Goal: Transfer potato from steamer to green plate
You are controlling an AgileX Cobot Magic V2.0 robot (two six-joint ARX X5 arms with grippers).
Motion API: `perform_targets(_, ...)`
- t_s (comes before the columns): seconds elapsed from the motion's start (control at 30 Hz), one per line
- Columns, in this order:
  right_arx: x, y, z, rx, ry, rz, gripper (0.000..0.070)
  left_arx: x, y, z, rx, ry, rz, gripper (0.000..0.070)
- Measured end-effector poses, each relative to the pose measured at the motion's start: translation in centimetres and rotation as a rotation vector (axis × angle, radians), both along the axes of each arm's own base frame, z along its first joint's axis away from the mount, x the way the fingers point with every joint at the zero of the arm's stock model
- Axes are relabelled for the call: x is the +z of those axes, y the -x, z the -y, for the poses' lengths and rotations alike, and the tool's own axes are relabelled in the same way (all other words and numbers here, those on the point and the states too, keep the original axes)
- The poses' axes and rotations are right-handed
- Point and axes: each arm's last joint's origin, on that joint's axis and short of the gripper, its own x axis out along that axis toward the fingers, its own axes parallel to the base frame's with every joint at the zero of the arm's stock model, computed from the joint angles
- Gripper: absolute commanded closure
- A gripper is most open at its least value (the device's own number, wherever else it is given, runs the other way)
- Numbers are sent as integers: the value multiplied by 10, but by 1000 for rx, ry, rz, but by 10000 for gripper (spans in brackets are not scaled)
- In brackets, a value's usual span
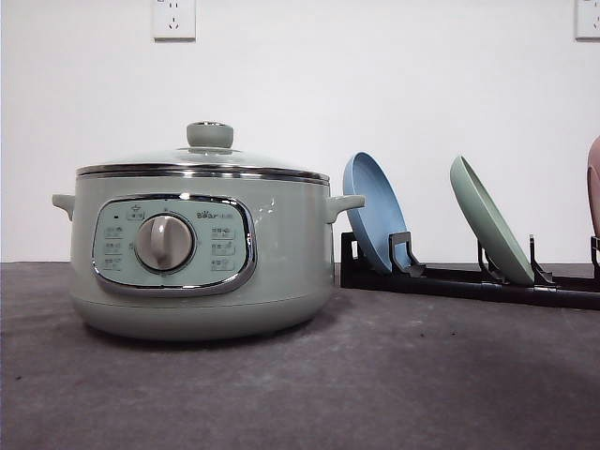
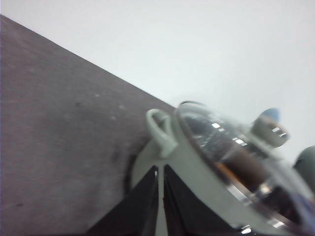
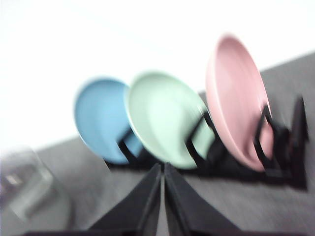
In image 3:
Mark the glass steamer lid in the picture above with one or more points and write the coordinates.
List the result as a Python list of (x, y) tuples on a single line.
[(30, 196)]

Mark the blue plate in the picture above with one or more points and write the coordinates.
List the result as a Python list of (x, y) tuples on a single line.
[(101, 118)]

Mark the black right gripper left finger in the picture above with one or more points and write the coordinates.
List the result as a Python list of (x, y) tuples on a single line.
[(138, 214)]

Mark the green plate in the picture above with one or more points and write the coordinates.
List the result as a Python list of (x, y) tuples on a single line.
[(165, 112)]

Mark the black plate rack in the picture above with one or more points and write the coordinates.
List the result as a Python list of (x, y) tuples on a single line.
[(282, 157)]

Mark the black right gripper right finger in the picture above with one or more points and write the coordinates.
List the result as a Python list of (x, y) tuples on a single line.
[(187, 213)]

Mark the pink plate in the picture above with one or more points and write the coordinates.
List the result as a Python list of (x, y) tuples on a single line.
[(237, 95)]

